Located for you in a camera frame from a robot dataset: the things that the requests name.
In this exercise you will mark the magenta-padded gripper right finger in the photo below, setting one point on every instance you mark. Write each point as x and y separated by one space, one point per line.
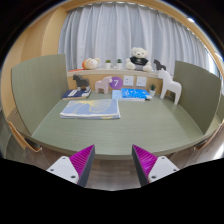
149 167

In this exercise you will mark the bright blue book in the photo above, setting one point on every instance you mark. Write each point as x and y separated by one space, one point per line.
131 94

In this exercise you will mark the wooden chair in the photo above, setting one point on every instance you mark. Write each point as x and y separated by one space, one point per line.
18 149
212 149

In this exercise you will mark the right white wall socket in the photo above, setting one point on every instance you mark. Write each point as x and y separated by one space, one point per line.
141 81

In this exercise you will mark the left green partition panel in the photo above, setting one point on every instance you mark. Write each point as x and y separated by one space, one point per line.
38 84

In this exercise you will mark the dark grey wooden horse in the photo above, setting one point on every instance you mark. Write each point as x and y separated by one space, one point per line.
81 82

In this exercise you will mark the left wooden chair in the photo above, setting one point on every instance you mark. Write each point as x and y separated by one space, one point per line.
18 149

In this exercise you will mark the white wall socket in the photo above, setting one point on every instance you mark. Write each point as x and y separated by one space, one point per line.
141 81
128 81

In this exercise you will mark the small dark horse on shelf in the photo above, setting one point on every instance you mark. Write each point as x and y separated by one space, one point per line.
159 66

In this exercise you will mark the white teddy bear black shirt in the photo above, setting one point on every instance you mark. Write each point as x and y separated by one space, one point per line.
138 60

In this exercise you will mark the right wooden chair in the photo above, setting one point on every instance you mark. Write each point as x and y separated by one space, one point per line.
212 149

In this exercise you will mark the potted plant on shelf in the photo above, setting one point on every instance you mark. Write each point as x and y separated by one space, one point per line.
119 64
108 64

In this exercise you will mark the right potted plant on shelf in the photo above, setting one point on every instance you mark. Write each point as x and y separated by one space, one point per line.
119 64

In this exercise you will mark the pink wooden horse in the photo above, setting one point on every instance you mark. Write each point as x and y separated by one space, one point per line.
103 84

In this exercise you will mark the large white wooden horse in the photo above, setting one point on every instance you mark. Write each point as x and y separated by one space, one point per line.
169 85

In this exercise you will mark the folded blue yellow towel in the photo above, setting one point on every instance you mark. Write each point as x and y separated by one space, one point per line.
92 109

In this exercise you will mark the dark blue book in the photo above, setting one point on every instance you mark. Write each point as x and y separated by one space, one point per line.
76 94

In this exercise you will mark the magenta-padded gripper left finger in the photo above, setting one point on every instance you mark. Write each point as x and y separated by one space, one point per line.
75 168

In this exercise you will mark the yellow plush toy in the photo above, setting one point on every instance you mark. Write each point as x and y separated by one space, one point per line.
90 63

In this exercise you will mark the left potted plant on shelf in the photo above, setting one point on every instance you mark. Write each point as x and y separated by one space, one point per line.
108 64

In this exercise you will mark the left white wall socket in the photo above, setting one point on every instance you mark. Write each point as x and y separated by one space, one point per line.
128 81

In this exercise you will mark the small potted plant on table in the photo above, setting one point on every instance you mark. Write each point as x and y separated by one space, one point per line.
152 89

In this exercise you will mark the green partition panel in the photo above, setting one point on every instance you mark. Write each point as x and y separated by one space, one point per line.
38 84
200 93

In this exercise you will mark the grey window curtain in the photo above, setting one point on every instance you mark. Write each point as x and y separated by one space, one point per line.
111 30

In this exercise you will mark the right green partition panel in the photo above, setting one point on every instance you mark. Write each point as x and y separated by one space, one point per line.
200 93

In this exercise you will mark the purple round number sign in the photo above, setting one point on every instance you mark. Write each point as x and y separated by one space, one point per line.
116 83

